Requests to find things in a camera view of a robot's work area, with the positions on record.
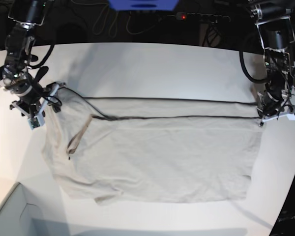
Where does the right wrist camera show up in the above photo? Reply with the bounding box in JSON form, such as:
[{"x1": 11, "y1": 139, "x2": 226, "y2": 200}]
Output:
[{"x1": 28, "y1": 116, "x2": 45, "y2": 130}]

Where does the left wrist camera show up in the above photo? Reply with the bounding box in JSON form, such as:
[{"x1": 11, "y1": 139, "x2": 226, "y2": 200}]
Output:
[{"x1": 286, "y1": 113, "x2": 295, "y2": 121}]

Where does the light grey t-shirt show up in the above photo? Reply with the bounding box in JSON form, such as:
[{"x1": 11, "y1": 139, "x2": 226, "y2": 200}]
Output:
[{"x1": 43, "y1": 89, "x2": 263, "y2": 205}]

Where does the blue box at top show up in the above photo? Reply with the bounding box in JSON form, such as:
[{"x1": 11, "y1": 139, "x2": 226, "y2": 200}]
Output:
[{"x1": 108, "y1": 0, "x2": 179, "y2": 11}]

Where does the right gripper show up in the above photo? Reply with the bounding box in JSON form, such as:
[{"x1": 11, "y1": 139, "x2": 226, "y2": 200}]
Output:
[{"x1": 9, "y1": 82, "x2": 65, "y2": 119}]

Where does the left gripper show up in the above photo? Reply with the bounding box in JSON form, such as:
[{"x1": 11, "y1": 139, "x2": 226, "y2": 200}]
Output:
[{"x1": 257, "y1": 92, "x2": 295, "y2": 127}]

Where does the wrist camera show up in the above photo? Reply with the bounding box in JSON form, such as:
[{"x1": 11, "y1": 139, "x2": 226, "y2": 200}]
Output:
[
  {"x1": 28, "y1": 116, "x2": 45, "y2": 130},
  {"x1": 286, "y1": 113, "x2": 295, "y2": 121}
]

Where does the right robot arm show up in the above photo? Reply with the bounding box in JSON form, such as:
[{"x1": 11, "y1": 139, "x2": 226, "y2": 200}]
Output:
[{"x1": 0, "y1": 0, "x2": 61, "y2": 122}]

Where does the white cardboard box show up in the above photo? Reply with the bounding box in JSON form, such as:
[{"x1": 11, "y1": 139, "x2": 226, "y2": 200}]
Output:
[{"x1": 0, "y1": 182, "x2": 70, "y2": 236}]

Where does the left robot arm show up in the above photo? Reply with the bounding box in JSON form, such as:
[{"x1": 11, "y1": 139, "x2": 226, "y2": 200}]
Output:
[{"x1": 239, "y1": 0, "x2": 295, "y2": 126}]

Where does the black power strip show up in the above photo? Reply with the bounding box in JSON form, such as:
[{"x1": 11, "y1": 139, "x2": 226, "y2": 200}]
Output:
[{"x1": 167, "y1": 12, "x2": 231, "y2": 24}]

